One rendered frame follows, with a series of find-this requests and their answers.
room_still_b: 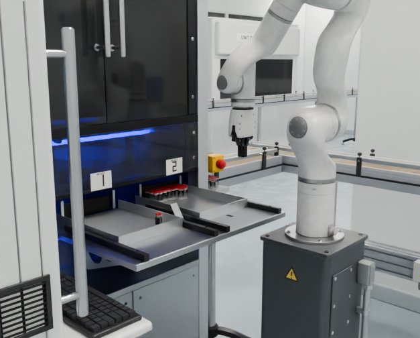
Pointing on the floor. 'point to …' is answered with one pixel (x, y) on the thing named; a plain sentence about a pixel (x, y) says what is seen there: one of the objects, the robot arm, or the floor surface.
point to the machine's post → (201, 179)
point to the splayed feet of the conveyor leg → (224, 332)
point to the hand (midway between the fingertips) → (242, 151)
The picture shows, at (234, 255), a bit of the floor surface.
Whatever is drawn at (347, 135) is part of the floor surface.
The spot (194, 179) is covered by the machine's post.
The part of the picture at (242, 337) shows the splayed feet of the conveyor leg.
